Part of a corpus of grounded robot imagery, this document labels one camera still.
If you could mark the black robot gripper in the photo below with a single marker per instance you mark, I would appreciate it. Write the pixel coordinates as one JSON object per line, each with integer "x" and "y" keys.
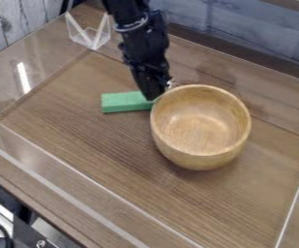
{"x": 145, "y": 42}

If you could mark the green rectangular block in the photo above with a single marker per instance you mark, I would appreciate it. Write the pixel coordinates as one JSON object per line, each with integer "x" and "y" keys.
{"x": 125, "y": 101}

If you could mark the round wooden bowl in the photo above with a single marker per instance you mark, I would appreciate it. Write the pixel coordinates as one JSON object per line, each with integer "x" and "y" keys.
{"x": 201, "y": 126}

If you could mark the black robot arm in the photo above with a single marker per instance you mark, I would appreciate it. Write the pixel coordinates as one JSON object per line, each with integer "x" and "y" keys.
{"x": 126, "y": 5}

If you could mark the clear acrylic corner bracket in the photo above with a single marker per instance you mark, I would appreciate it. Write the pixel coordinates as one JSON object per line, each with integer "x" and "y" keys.
{"x": 93, "y": 38}

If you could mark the clear acrylic tray wall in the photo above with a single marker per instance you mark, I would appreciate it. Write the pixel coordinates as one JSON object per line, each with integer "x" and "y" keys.
{"x": 82, "y": 207}

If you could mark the black metal bracket with bolt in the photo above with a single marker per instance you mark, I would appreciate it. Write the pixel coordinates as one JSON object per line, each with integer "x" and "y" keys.
{"x": 27, "y": 238}

